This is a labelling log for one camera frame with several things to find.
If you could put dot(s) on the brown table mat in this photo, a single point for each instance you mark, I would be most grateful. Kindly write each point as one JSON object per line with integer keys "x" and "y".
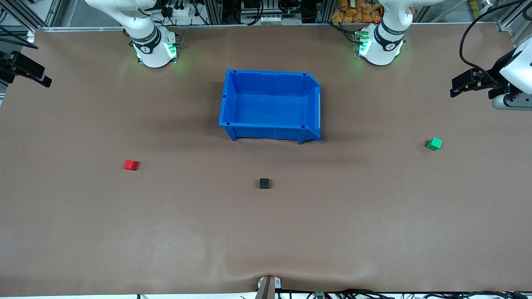
{"x": 266, "y": 232}

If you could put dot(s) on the red cube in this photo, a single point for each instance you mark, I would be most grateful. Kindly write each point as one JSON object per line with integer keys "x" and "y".
{"x": 130, "y": 165}

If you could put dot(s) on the black cube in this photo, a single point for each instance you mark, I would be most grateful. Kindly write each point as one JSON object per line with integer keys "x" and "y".
{"x": 264, "y": 183}

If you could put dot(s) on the green cube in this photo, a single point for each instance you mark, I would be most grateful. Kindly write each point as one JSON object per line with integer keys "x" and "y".
{"x": 434, "y": 144}

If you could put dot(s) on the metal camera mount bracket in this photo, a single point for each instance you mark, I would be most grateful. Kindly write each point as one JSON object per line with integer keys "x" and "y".
{"x": 268, "y": 286}

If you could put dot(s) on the aluminium frame post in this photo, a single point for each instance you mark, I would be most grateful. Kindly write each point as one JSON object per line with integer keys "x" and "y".
{"x": 513, "y": 20}

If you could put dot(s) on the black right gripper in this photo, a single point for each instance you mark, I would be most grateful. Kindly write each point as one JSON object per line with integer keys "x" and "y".
{"x": 9, "y": 65}

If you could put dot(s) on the blue plastic storage bin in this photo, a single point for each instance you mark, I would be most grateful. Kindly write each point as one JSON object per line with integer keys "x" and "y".
{"x": 270, "y": 104}

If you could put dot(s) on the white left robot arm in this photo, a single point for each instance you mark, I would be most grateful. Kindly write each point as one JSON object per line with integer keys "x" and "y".
{"x": 384, "y": 41}

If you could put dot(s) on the aluminium frame rail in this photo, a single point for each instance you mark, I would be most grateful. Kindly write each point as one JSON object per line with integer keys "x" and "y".
{"x": 83, "y": 28}

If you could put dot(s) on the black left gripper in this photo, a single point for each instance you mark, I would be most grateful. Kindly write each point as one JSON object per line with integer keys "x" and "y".
{"x": 491, "y": 80}

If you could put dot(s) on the white power strip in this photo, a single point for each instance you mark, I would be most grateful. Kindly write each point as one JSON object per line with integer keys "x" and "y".
{"x": 181, "y": 11}

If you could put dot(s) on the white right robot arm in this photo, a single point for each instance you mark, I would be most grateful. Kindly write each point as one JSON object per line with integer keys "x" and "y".
{"x": 145, "y": 25}

